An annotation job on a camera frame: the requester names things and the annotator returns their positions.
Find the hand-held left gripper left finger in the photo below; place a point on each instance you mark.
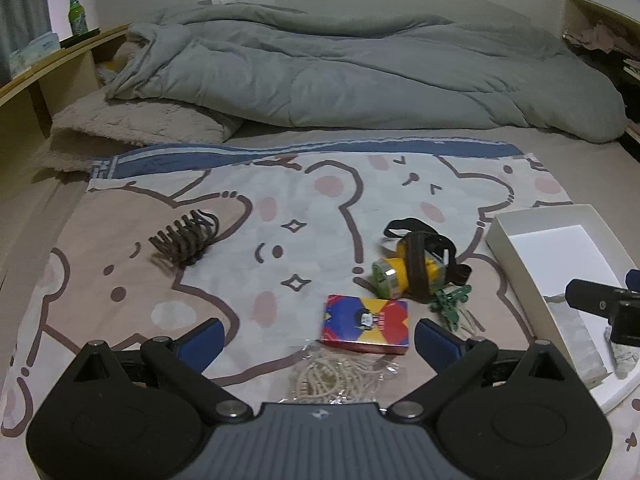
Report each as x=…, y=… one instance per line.
x=202, y=342

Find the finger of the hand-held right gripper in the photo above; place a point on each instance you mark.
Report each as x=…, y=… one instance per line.
x=592, y=297
x=633, y=280

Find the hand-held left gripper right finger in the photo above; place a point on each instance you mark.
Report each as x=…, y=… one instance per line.
x=435, y=342

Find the white cardboard box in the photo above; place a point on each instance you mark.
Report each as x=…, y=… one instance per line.
x=550, y=245

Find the colourful card box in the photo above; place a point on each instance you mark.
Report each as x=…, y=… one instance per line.
x=365, y=322

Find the brown hair claw clip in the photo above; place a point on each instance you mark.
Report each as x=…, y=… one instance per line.
x=185, y=237

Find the bag of beige rubber bands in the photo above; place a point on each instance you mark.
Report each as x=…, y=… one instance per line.
x=325, y=375

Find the white crumpled packet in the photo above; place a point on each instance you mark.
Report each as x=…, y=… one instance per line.
x=625, y=360

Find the grey wrapped packet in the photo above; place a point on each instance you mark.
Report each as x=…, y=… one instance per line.
x=575, y=340

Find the bear printed blanket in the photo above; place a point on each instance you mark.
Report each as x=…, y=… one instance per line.
x=300, y=200

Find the pink crumpled cloth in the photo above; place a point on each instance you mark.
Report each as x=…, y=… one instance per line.
x=600, y=37

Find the wooden side shelf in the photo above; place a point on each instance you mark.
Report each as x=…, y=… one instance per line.
x=580, y=15

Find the grey duvet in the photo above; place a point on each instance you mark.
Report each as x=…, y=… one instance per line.
x=350, y=75

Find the wooden headboard shelf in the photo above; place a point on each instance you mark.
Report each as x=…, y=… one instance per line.
x=65, y=75

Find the black flat device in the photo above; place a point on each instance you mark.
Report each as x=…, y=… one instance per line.
x=80, y=39

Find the pale tissue box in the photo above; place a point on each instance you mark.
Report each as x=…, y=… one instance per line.
x=32, y=52

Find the green glass bottle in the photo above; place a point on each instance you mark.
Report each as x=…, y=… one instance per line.
x=76, y=15

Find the grey curtain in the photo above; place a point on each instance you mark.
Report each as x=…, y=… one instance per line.
x=25, y=10

